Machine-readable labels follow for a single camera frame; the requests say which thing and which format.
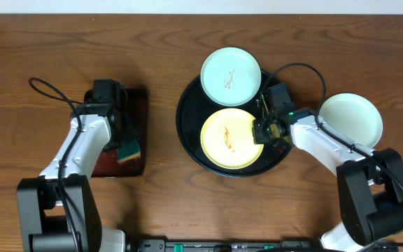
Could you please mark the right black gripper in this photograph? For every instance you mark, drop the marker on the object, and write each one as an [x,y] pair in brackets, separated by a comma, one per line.
[259,137]

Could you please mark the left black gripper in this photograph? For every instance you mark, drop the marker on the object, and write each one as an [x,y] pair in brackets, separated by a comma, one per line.
[125,136]

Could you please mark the green yellow scrub sponge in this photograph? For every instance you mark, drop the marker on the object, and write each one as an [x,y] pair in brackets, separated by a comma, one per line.
[128,151]

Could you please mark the yellow plate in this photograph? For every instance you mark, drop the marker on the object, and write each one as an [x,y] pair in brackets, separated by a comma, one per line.
[227,139]

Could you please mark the light blue plate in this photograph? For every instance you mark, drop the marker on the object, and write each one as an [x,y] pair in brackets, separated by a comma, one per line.
[355,117]
[230,76]

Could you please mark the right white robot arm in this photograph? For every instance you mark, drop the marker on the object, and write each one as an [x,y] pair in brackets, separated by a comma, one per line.
[369,182]

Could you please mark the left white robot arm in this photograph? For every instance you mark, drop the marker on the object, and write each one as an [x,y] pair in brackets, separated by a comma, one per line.
[57,210]

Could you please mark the dark red square tray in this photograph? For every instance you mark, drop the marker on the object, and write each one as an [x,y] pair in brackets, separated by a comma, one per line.
[107,166]

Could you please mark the round black tray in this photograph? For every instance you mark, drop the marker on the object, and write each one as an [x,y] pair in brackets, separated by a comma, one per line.
[194,108]

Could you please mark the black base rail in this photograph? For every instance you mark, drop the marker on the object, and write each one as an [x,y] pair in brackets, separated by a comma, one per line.
[161,245]

